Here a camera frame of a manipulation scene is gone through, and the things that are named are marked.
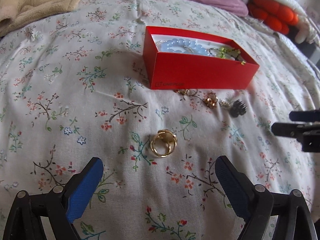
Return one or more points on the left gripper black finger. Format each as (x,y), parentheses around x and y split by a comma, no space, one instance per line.
(305,116)

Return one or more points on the orange plush toy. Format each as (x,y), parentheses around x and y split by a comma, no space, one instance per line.
(273,14)

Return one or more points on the gold flower earring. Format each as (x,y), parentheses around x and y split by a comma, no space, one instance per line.
(211,100)

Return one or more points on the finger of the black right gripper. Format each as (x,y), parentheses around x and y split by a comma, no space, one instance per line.
(306,135)

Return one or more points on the floral white bed quilt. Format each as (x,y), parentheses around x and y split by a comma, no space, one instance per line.
(74,86)

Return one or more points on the black flower earring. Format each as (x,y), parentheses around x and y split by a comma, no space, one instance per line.
(238,108)

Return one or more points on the silver small earring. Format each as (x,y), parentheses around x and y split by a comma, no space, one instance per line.
(224,104)

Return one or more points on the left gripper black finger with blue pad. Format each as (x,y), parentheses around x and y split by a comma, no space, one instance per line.
(62,205)
(256,205)

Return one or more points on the red cardboard jewelry box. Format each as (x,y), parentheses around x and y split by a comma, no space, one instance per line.
(185,59)

